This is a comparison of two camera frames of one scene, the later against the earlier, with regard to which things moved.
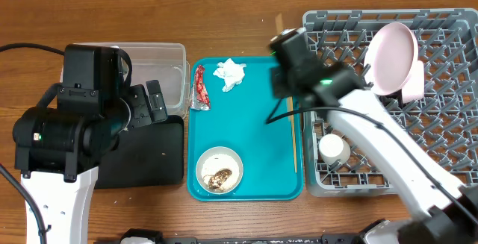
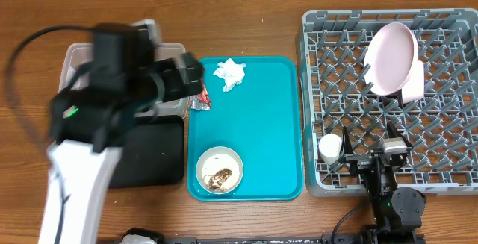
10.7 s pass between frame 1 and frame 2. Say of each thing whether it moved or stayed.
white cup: stayed
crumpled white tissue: stayed
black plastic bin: stayed
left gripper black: moved
